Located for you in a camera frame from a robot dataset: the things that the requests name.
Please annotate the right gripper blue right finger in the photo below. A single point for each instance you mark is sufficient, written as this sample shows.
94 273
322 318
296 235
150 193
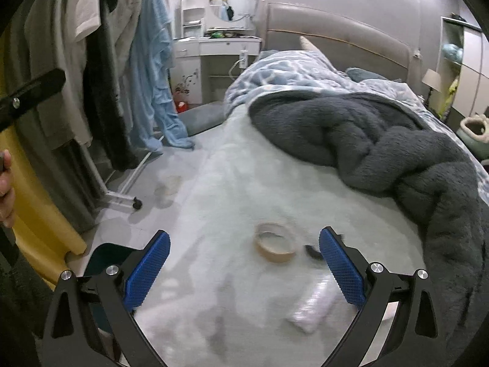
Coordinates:
347 276

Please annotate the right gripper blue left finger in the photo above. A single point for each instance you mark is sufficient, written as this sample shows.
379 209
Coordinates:
142 267

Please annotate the black curved piece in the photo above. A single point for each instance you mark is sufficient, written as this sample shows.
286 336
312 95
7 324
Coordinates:
315 250

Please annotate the clear plastic wrapper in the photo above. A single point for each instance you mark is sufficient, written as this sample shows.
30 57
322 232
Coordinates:
312 308

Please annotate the person left hand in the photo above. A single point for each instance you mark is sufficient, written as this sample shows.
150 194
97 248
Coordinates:
7 191

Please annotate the white clothes rack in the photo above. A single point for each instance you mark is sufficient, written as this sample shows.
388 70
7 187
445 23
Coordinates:
115 186

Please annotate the hanging black garment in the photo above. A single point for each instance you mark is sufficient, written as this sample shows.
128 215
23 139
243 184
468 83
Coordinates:
101 93

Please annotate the bed with grey-green sheet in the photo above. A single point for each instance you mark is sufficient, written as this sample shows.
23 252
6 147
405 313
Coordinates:
238 266

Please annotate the hanging white t-shirt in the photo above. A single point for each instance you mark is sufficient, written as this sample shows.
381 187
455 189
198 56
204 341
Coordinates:
83 18

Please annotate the dark grey fluffy blanket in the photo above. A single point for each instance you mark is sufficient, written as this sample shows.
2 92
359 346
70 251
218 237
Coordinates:
383 148

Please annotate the light blue hanging towel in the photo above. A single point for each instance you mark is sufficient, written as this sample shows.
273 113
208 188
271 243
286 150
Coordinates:
151 99

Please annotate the grey floor cushion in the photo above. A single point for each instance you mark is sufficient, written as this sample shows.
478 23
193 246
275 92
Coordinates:
203 117

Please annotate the green white plush pet bed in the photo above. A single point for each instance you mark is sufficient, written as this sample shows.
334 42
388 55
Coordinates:
474 133

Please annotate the white vanity desk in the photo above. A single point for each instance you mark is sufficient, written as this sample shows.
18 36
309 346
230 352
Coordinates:
207 54

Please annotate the teal pillow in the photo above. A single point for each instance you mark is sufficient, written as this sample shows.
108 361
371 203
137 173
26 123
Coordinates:
358 75

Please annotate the bedside table lamp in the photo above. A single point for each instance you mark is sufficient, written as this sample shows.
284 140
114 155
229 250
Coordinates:
433 81

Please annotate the blue patterned duvet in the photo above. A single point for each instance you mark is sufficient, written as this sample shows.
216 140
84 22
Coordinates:
311 72

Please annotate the white power strip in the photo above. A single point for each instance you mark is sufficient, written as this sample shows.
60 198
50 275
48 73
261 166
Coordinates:
243 61

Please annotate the grey padded headboard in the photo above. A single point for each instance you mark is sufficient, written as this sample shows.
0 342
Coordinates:
344 41

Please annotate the white pillow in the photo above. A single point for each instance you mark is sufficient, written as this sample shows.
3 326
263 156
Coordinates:
307 45

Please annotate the white wardrobe cabinet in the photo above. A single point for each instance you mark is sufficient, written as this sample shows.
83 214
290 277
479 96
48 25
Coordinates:
464 90

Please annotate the blue plush on shelf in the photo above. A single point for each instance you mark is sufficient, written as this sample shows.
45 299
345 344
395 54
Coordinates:
452 53

